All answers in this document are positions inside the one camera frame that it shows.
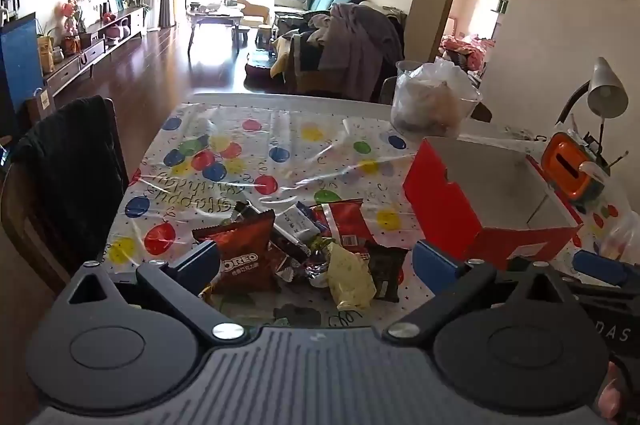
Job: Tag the pale yellow snack packet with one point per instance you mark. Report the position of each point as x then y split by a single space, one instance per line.
350 277

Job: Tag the dark wooden chair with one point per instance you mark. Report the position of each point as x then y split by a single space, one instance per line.
20 215

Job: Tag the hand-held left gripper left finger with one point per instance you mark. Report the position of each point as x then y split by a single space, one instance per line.
197 265

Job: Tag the grey clothes pile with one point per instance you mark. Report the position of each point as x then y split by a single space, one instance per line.
357 40

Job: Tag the clear wrapped packet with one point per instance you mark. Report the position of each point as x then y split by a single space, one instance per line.
525 134

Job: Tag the wooden coffee table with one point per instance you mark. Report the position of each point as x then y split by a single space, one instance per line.
215 12

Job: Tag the red snack packet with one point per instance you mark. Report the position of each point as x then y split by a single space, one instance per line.
345 220

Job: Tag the white black snack packet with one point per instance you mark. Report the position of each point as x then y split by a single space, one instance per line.
296 220

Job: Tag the balloon print plastic tablecloth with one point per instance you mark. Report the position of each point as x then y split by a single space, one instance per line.
300 155

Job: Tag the crumpled white plastic bag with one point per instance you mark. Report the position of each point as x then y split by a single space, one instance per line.
440 95

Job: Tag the black snack bar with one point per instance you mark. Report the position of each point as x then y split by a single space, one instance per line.
280 232

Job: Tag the blue panel cabinet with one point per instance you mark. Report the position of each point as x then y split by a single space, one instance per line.
20 65

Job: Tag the bed with pink bedding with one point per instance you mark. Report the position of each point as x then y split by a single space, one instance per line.
465 50

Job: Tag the clear plastic bag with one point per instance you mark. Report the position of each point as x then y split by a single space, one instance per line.
622 235

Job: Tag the grey desk lamp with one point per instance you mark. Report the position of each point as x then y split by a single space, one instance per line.
607 92

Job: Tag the wooden paintbrush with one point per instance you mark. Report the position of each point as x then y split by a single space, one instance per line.
617 160

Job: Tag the small wooden stool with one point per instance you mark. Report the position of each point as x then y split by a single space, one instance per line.
242 36

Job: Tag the red cardboard box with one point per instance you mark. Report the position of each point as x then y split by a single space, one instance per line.
450 210

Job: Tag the orange green tissue box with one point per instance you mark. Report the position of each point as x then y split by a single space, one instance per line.
565 165

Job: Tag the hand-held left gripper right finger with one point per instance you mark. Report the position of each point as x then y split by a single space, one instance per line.
435 265

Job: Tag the silver foil wrapper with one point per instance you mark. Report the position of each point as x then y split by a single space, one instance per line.
312 269

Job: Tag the wooden television cabinet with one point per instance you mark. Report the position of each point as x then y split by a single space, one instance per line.
95 50

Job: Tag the dark brown chocolate packet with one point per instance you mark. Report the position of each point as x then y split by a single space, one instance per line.
387 270

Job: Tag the person's right hand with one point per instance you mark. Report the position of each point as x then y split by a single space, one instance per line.
611 392

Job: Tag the brown paper bag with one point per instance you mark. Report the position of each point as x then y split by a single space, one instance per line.
42 105

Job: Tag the clear plastic tub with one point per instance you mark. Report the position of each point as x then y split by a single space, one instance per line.
400 115

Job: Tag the brown cookie packet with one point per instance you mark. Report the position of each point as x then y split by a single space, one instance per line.
240 255

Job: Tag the pink flower arrangement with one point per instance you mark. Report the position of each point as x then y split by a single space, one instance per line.
74 17

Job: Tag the dark floor cushion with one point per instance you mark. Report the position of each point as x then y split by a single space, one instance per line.
260 69

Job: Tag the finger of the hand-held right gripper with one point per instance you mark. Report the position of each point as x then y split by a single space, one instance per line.
600 267

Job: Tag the black garment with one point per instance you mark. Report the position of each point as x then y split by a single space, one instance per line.
75 180

